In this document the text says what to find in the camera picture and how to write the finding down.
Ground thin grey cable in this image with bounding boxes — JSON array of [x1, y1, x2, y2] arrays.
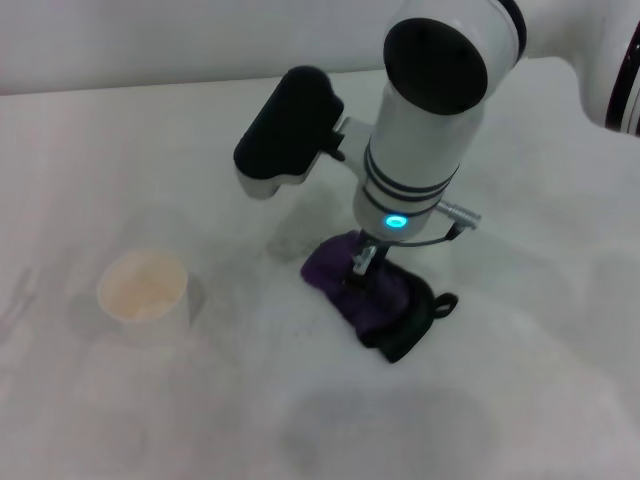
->
[[384, 219, 467, 250]]

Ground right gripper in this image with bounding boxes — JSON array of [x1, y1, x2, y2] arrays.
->
[[341, 229, 392, 295]]

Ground purple rag with black trim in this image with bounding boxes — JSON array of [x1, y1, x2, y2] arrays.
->
[[299, 233, 460, 366]]

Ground white paper cup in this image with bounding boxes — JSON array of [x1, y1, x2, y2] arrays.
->
[[95, 249, 195, 347]]

